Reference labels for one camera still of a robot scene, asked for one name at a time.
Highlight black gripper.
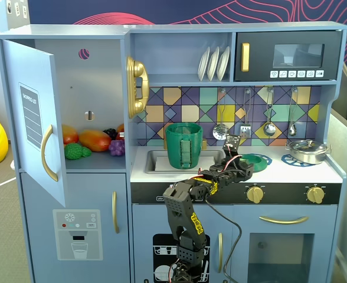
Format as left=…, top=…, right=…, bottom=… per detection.
left=209, top=160, right=254, bottom=185

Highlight green ring lid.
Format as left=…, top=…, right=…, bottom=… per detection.
left=238, top=153, right=269, bottom=173

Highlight gold stove knob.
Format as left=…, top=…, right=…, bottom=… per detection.
left=246, top=185, right=266, bottom=204
left=306, top=186, right=325, bottom=204

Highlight steel toy spatula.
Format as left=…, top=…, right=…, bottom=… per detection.
left=240, top=87, right=254, bottom=139

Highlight steel toy ladle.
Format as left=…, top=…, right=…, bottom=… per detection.
left=263, top=87, right=277, bottom=137

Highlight steel toy skimmer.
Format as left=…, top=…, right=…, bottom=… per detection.
left=212, top=88, right=227, bottom=141

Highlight steel toy spoon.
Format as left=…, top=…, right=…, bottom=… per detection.
left=288, top=87, right=298, bottom=137

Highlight steel toy pot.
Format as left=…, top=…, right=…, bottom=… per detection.
left=285, top=144, right=330, bottom=165

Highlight green container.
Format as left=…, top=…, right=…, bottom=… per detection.
left=165, top=122, right=204, bottom=170

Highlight white toy plate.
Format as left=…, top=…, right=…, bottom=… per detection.
left=216, top=45, right=231, bottom=81
left=206, top=46, right=221, bottom=82
left=197, top=46, right=211, bottom=82

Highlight purple toy grapes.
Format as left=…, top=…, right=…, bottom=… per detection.
left=108, top=139, right=125, bottom=157

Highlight black toy microwave door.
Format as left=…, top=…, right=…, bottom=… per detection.
left=234, top=31, right=343, bottom=83

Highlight gold toy telephone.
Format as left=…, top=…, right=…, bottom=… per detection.
left=126, top=56, right=150, bottom=119

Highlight blue toy kitchen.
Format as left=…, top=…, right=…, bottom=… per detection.
left=0, top=21, right=347, bottom=283

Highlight orange toy mango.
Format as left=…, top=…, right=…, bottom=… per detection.
left=78, top=129, right=112, bottom=153

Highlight green toy broccoli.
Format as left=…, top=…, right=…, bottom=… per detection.
left=64, top=143, right=92, bottom=160

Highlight red orange toy fruit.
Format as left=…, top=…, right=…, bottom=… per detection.
left=61, top=124, right=79, bottom=145

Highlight open blue cupboard door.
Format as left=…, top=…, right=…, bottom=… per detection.
left=1, top=40, right=67, bottom=209

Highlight small wrist camera board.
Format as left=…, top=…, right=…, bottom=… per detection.
left=222, top=134, right=241, bottom=157

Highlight gold oven handle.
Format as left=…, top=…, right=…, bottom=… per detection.
left=258, top=215, right=309, bottom=225

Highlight black camera cable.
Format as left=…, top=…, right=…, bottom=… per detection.
left=204, top=197, right=243, bottom=283

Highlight gold dishwasher handle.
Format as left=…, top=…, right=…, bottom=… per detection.
left=217, top=232, right=224, bottom=274

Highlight gold microwave handle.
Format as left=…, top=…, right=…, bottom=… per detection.
left=240, top=42, right=250, bottom=73

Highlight gold lower fridge handle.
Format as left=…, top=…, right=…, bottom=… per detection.
left=112, top=191, right=120, bottom=234

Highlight gold fridge door handle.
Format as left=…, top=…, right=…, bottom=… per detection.
left=41, top=124, right=58, bottom=182

